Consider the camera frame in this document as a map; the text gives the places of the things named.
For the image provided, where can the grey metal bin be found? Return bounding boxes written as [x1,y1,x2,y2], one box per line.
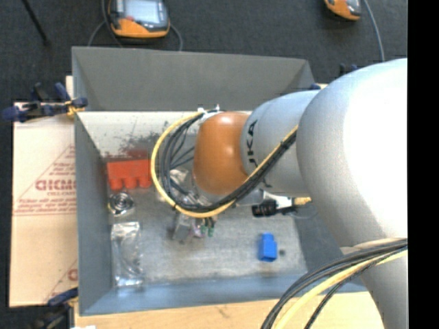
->
[71,45,368,317]

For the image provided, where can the brown cardboard board, red print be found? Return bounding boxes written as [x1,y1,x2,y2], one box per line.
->
[8,101,80,308]

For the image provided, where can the blue plastic block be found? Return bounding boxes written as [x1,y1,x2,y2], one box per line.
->
[257,232,278,262]

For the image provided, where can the clear plastic bag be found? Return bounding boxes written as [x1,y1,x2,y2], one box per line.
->
[110,221,145,288]

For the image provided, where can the black cylinder on white bracket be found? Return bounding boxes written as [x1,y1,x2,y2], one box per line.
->
[251,189,312,218]

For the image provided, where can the orange-red studded toy block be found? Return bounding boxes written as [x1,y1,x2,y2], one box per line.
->
[105,158,154,190]

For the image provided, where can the shiny round metal piece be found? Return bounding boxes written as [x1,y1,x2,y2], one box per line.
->
[108,191,135,217]

